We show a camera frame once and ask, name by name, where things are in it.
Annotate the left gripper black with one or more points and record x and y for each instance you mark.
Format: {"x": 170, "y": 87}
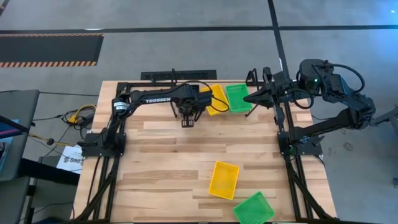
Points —
{"x": 190, "y": 112}

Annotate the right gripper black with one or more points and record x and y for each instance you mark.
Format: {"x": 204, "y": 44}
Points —
{"x": 284, "y": 96}

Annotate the green plastic slotted basket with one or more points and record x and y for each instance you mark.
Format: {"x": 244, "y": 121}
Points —
{"x": 237, "y": 98}
{"x": 253, "y": 210}

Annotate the yellow plastic slotted basket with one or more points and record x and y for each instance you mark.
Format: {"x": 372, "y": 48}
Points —
{"x": 224, "y": 180}
{"x": 217, "y": 99}

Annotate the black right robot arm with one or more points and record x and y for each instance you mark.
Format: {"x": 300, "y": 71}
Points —
{"x": 329, "y": 124}

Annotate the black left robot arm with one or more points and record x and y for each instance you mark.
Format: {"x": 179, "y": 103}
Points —
{"x": 155, "y": 100}

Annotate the black perforated metal bar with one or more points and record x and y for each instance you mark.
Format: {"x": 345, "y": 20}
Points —
{"x": 192, "y": 75}

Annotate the white printed paper sheet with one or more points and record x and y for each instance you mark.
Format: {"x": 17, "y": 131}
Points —
{"x": 70, "y": 161}

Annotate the gray metal cart leg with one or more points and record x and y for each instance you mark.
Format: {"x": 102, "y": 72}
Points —
{"x": 388, "y": 117}

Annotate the black round plug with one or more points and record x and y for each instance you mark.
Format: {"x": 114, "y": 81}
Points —
{"x": 50, "y": 141}

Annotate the black desk beam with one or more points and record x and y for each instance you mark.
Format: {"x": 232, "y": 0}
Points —
{"x": 46, "y": 171}

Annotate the hazard striped black floor mat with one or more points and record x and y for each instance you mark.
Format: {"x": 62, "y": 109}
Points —
{"x": 46, "y": 48}

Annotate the gray desk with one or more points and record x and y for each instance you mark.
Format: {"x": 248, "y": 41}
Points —
{"x": 18, "y": 105}

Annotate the gray cabinet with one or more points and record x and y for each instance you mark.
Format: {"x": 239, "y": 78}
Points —
{"x": 12, "y": 202}

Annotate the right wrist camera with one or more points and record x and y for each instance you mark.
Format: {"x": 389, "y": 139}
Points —
{"x": 283, "y": 80}

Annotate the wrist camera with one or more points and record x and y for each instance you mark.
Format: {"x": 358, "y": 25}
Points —
{"x": 283, "y": 80}
{"x": 201, "y": 98}

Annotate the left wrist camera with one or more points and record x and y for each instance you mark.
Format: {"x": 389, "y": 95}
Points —
{"x": 201, "y": 98}

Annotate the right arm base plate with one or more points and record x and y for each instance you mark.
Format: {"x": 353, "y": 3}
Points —
{"x": 314, "y": 151}

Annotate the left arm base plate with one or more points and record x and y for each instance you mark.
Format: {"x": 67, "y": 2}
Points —
{"x": 93, "y": 149}

